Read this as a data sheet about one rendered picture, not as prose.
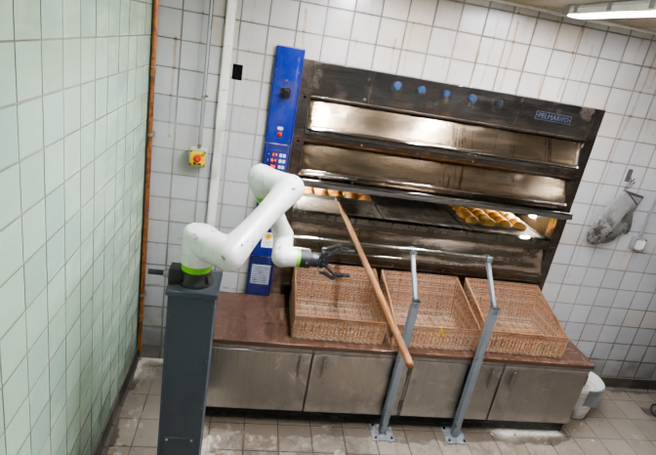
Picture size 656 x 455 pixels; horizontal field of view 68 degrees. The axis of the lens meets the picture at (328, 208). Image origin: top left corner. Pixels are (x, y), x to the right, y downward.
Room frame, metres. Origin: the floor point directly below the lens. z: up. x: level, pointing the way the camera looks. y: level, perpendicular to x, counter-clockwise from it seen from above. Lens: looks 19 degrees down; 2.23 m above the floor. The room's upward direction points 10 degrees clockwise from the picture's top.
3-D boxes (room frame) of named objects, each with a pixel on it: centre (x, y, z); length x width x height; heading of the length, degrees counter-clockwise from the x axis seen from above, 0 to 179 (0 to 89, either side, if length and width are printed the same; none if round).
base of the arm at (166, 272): (1.77, 0.54, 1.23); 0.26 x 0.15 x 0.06; 99
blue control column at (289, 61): (3.77, 0.53, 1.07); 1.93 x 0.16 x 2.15; 10
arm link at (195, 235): (1.78, 0.48, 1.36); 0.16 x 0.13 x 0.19; 61
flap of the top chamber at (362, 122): (3.05, -0.67, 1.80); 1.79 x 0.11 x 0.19; 100
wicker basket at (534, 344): (2.90, -1.33, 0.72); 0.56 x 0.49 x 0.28; 99
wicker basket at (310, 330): (2.69, -0.15, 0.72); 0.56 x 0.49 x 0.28; 99
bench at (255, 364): (2.75, -0.61, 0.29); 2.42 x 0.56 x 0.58; 100
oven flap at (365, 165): (3.05, -0.67, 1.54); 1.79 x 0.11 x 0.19; 100
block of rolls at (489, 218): (3.59, -1.16, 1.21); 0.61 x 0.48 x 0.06; 10
